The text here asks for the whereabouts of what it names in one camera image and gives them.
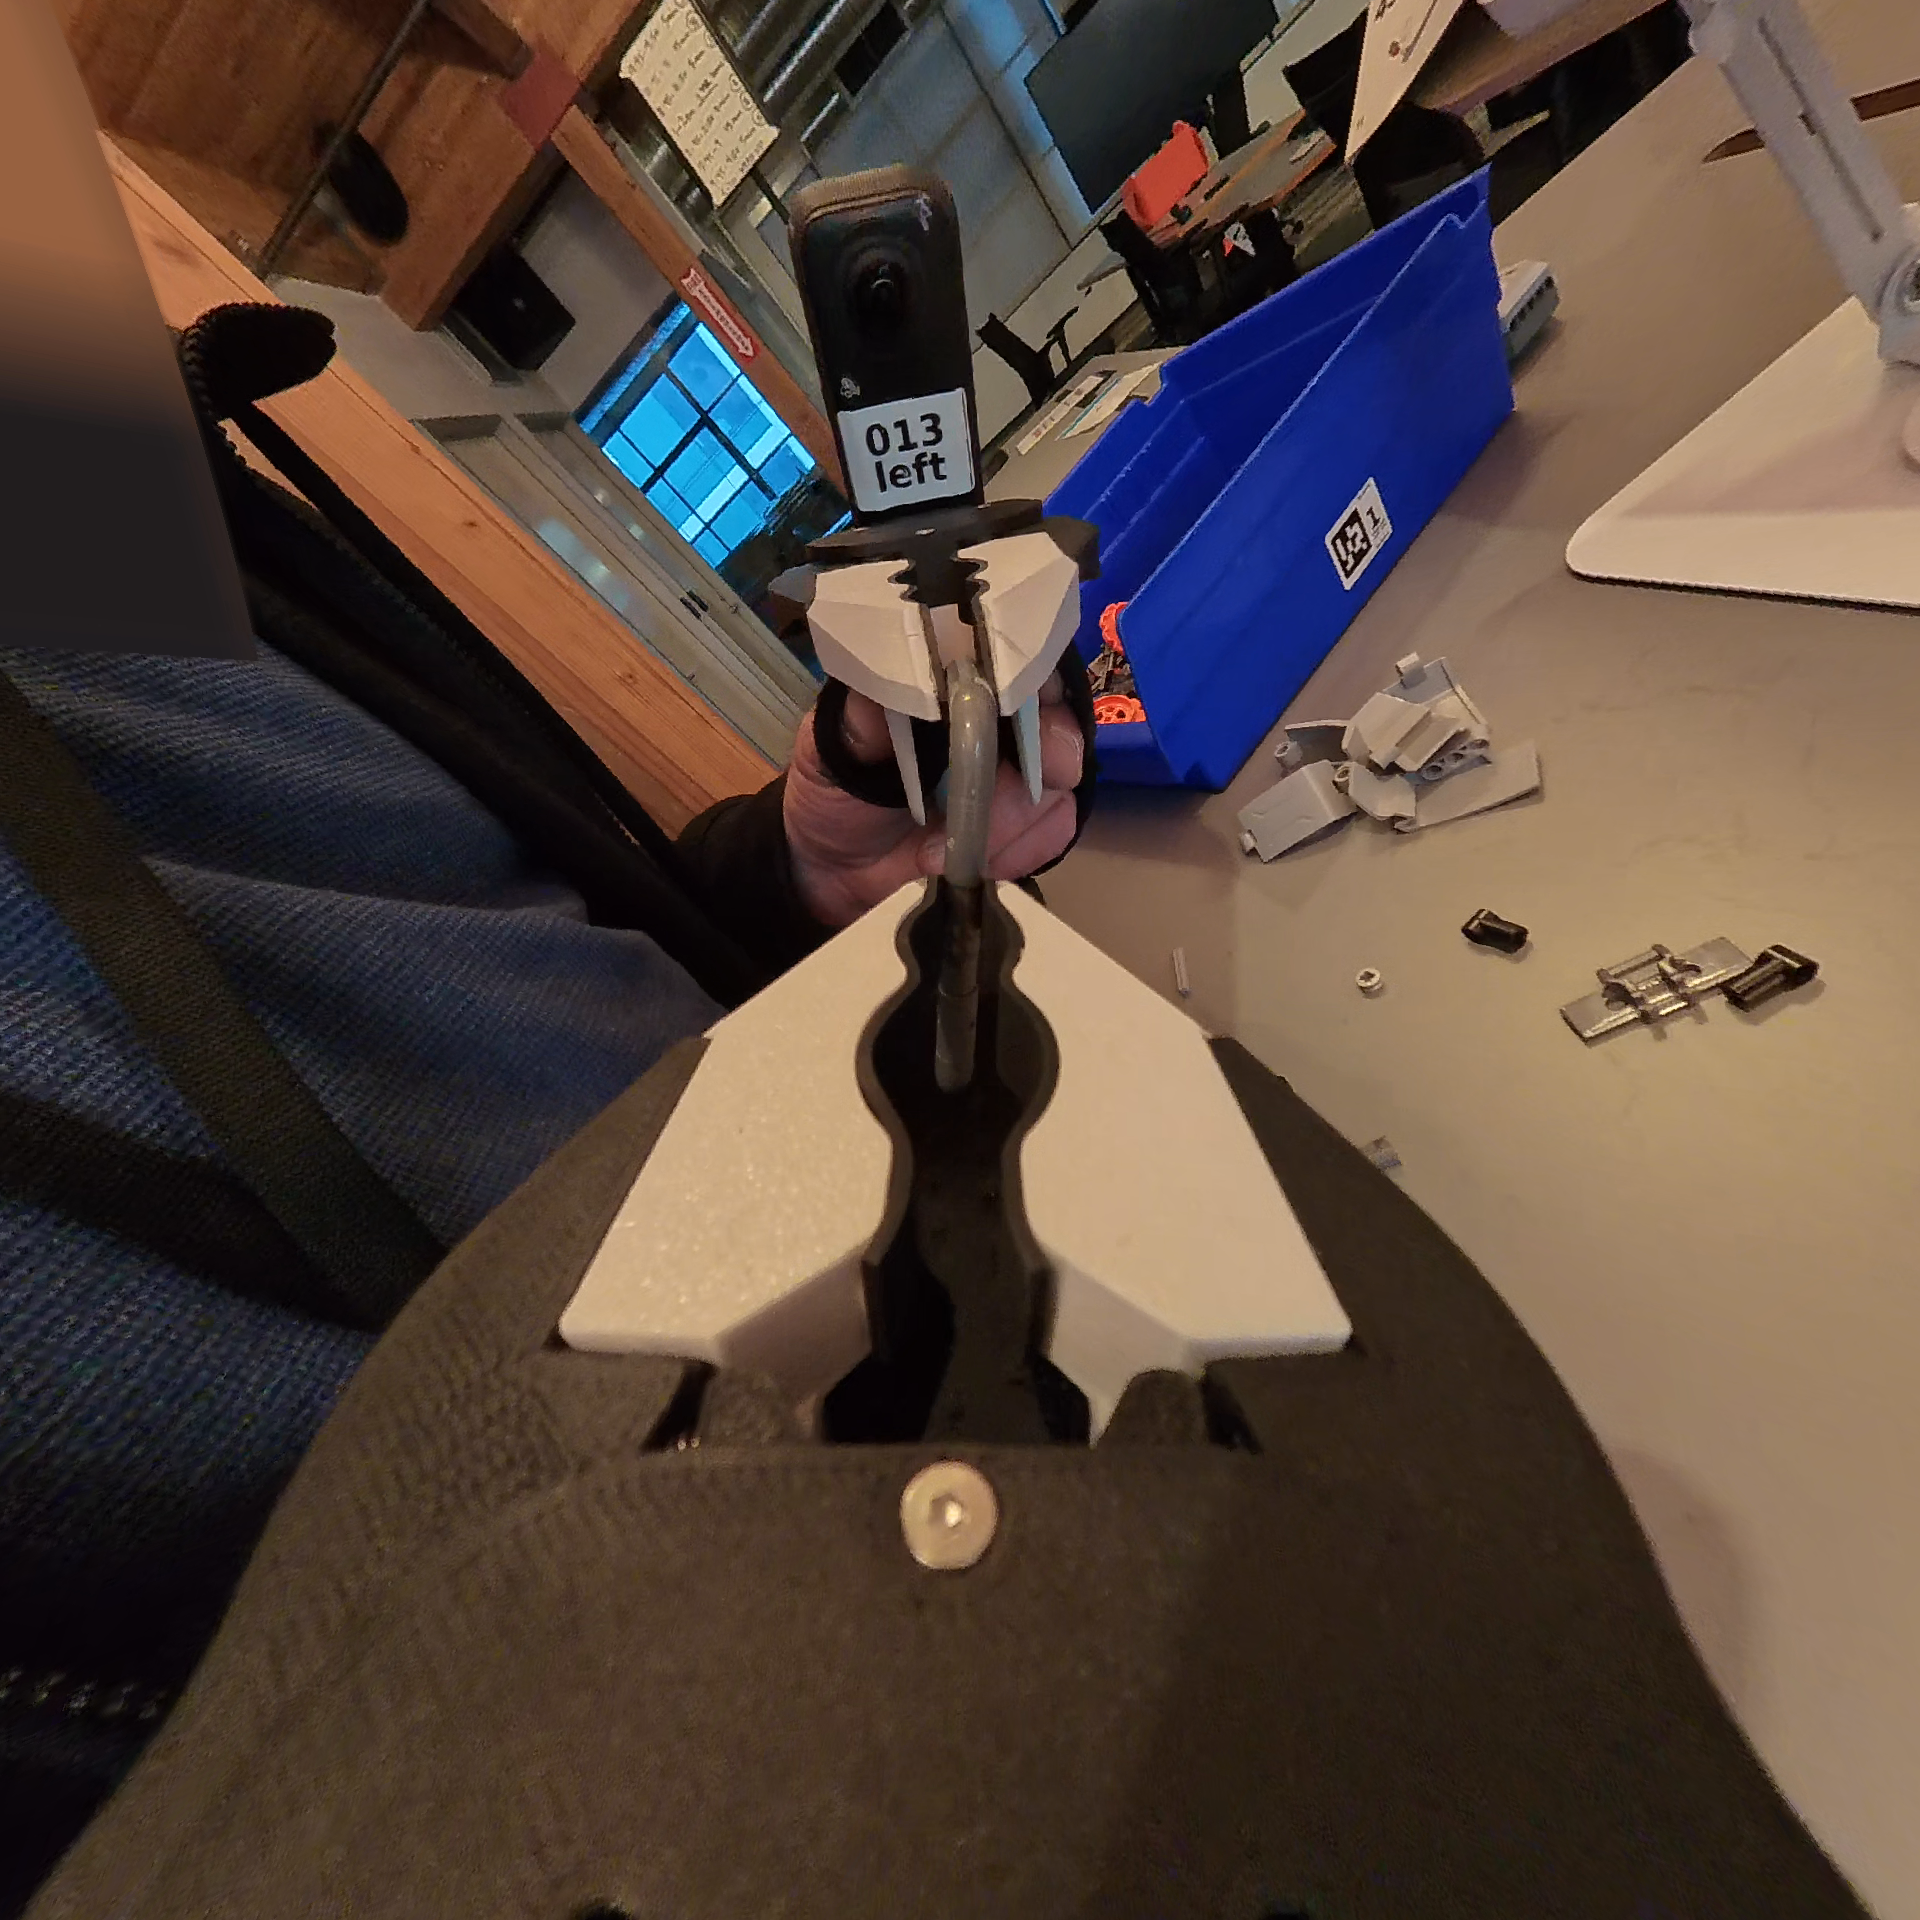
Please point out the white paper notice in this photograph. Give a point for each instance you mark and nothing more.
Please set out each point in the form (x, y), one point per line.
(697, 105)

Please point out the white toy hub brick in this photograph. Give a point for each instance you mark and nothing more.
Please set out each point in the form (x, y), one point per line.
(1529, 306)

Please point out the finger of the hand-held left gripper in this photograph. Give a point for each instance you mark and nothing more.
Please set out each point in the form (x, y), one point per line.
(1035, 616)
(870, 629)

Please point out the grey curved toy panel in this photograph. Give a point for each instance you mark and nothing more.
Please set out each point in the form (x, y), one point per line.
(1291, 809)

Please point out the grey toy hinge assembly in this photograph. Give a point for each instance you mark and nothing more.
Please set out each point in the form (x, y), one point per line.
(1650, 989)

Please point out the blue plastic bin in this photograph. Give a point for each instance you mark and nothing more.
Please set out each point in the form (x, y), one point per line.
(1275, 451)

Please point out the person's left forearm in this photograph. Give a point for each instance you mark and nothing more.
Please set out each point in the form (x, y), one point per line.
(734, 869)

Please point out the person's left hand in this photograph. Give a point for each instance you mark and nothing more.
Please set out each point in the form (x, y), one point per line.
(856, 855)

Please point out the black toy pin connector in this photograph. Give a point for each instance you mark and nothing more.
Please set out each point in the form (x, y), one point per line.
(1495, 930)
(1769, 973)

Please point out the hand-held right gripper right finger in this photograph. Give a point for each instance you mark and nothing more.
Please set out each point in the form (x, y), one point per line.
(1185, 1185)

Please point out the black office chair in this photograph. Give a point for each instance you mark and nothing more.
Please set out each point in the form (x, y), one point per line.
(1027, 353)

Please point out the white metal stand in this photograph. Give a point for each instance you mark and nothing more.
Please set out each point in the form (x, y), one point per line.
(1769, 495)

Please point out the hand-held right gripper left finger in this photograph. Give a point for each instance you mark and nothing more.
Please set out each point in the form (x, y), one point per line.
(721, 1185)

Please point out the grey axle connector tube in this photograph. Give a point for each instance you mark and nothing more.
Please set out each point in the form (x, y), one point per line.
(961, 973)

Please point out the orange hard case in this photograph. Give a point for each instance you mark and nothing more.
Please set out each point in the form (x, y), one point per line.
(1166, 172)

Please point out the pile of toy building parts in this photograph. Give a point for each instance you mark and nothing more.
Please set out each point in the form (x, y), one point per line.
(1113, 674)

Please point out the grey background table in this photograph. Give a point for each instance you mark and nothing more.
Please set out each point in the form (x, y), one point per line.
(1096, 397)

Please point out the person in blue jacket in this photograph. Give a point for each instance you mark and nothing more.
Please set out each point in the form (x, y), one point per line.
(450, 629)

